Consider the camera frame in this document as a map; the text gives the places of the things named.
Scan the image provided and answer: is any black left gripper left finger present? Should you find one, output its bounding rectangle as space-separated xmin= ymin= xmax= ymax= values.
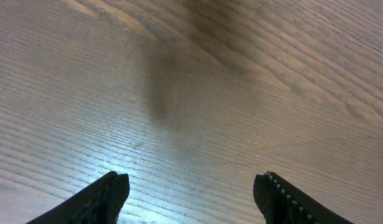
xmin=27 ymin=171 xmax=130 ymax=224

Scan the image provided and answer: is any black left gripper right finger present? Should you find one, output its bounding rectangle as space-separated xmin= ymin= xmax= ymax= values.
xmin=253 ymin=171 xmax=352 ymax=224

